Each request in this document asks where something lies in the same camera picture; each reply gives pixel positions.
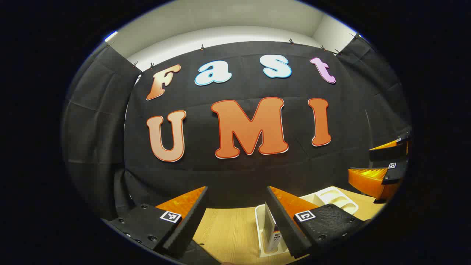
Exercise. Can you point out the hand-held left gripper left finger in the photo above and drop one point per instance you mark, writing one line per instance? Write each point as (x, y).
(191, 224)

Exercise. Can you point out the dark cover book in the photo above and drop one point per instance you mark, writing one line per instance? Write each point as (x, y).
(274, 237)

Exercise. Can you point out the white bookshelf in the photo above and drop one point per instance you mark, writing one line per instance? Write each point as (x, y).
(333, 195)

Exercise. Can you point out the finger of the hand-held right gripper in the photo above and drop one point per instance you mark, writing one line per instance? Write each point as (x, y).
(386, 152)
(368, 178)

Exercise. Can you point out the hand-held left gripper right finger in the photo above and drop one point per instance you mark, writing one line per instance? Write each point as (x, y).
(283, 228)

